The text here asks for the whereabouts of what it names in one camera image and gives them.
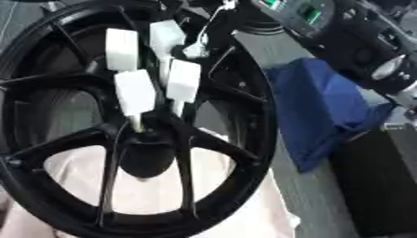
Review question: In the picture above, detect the blue fabric bag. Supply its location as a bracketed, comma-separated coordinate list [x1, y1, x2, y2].
[265, 57, 397, 173]

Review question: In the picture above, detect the black spoked wheel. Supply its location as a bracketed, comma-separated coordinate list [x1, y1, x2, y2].
[0, 0, 280, 238]

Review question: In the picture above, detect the black box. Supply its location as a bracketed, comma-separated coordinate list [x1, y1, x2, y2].
[329, 123, 417, 238]

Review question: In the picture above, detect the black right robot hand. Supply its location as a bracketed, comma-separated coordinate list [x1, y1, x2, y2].
[170, 0, 264, 62]

